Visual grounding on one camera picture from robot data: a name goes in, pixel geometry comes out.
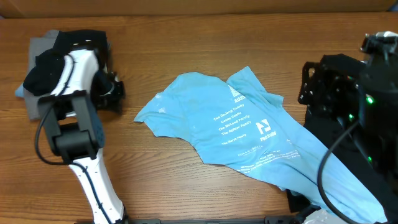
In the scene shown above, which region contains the light blue printed t-shirt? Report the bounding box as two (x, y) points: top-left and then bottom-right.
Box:
(134, 65), (388, 224)

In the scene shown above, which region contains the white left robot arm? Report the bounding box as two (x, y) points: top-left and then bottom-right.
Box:
(35, 47), (129, 223)

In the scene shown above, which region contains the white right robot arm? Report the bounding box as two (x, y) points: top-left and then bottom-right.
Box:
(298, 54), (397, 195)

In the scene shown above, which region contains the black cloth pile right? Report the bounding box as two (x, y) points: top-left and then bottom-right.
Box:
(283, 114), (397, 223)

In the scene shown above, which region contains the black folded garment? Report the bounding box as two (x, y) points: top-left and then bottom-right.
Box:
(23, 30), (108, 96)

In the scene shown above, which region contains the grey folded garment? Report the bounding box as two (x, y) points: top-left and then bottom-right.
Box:
(23, 30), (60, 120)

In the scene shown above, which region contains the light blue folded garment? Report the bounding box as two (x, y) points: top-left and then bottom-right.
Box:
(15, 85), (24, 98)

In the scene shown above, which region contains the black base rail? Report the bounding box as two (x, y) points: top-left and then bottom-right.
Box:
(118, 215), (305, 224)

